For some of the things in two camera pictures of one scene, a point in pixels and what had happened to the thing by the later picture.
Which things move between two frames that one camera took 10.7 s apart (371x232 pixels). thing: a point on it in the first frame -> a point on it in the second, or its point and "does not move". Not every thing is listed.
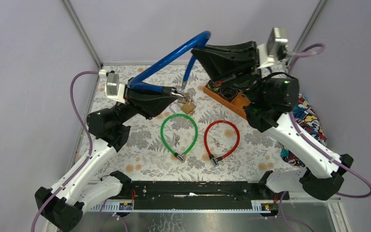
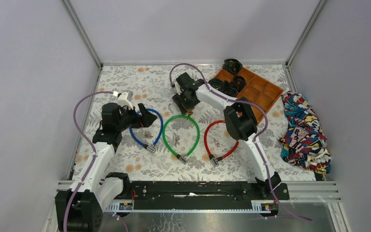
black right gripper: (221, 61) -> (178, 99)
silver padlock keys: (216, 142) does not move
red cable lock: (215, 161) does not move
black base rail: (198, 195) does not move
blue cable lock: (173, 91) -> (152, 149)
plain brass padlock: (187, 108) does not move
